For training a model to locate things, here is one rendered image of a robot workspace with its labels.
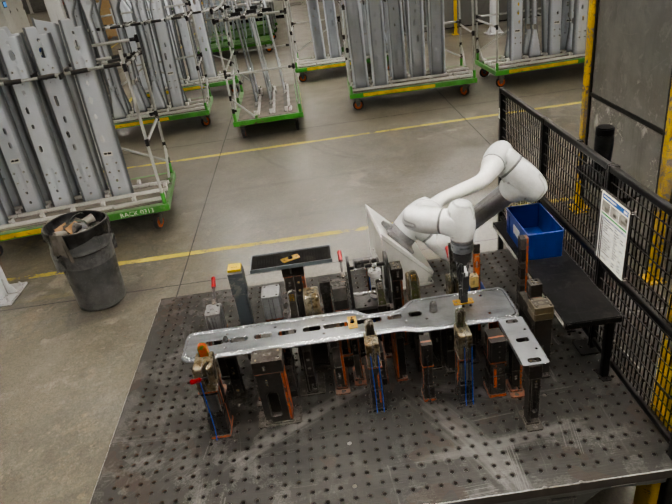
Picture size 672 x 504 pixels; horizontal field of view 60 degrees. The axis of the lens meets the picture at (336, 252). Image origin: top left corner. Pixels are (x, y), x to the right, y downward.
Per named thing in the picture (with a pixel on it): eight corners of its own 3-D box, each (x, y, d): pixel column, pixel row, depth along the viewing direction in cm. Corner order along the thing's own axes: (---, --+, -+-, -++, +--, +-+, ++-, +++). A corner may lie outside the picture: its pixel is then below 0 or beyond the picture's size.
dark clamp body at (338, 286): (338, 362, 268) (327, 292, 250) (336, 344, 280) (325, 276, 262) (361, 358, 268) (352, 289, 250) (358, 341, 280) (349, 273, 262)
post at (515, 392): (511, 398, 235) (513, 341, 221) (502, 380, 244) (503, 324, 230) (527, 396, 235) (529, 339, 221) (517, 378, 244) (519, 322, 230)
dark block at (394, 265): (398, 346, 273) (391, 269, 253) (395, 337, 279) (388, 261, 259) (408, 344, 273) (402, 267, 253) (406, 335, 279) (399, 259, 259)
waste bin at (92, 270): (62, 322, 462) (28, 241, 427) (83, 286, 509) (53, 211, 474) (125, 313, 462) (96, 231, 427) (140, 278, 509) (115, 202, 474)
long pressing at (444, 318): (179, 368, 232) (178, 365, 231) (187, 334, 252) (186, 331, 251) (522, 318, 233) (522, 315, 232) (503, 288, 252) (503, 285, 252)
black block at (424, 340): (422, 406, 237) (418, 350, 223) (417, 388, 247) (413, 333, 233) (442, 404, 237) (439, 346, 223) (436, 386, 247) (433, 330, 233)
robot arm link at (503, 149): (493, 146, 252) (517, 167, 252) (503, 128, 264) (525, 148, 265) (473, 165, 261) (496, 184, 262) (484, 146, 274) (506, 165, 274)
